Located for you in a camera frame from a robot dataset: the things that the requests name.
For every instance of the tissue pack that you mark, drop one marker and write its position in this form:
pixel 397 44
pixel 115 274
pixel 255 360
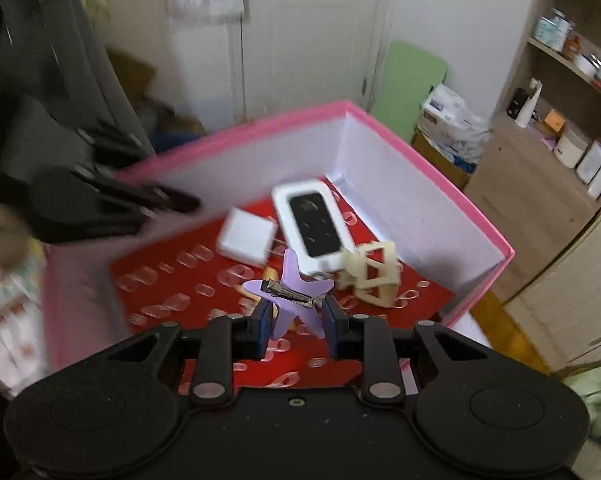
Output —
pixel 450 125

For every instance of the tape roll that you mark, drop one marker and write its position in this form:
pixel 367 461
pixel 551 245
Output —
pixel 585 62

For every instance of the white portable router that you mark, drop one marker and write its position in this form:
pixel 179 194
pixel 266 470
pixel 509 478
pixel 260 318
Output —
pixel 313 230

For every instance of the green clothing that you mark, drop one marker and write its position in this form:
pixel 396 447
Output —
pixel 595 395

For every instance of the white charger plug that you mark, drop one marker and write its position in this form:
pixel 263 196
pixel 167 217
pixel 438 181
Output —
pixel 245 237

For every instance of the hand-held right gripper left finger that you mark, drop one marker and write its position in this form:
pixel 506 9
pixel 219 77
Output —
pixel 265 325

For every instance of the red cap bottle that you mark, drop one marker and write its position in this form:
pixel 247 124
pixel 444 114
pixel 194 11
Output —
pixel 592 157

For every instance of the orange box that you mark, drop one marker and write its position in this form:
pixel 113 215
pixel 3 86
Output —
pixel 555 120

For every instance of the beige hair claw clip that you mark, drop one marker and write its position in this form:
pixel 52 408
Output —
pixel 350 264

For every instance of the white door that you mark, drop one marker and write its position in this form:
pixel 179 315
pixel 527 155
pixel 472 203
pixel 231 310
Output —
pixel 305 35

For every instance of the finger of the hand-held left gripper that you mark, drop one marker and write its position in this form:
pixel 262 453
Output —
pixel 118 142
pixel 170 201

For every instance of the pink cardboard box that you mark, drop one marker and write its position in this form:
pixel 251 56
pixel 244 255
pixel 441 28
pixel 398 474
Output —
pixel 420 195

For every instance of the black bottle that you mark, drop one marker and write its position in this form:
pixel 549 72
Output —
pixel 517 102

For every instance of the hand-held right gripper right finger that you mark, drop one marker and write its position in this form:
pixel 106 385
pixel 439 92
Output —
pixel 330 327

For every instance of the wooden wardrobe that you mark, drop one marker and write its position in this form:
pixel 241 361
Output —
pixel 580 285

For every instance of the red printed cloth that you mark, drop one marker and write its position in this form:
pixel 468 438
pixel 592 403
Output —
pixel 155 285

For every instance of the white jar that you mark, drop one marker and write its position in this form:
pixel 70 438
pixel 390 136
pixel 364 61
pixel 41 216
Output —
pixel 572 147

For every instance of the large brown cardboard box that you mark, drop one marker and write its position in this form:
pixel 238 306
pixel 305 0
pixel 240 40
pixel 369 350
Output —
pixel 430 152

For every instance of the floral blanket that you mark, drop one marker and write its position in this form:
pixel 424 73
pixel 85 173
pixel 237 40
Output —
pixel 10 310

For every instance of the purple starfish hair clip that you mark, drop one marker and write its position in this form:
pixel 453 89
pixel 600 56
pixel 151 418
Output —
pixel 290 265

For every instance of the white tube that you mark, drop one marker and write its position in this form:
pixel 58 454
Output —
pixel 527 102

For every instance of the green folding table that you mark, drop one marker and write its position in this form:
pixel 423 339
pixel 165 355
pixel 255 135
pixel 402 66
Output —
pixel 410 80

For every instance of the wooden bookshelf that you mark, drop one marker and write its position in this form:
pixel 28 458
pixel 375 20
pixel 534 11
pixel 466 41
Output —
pixel 510 160

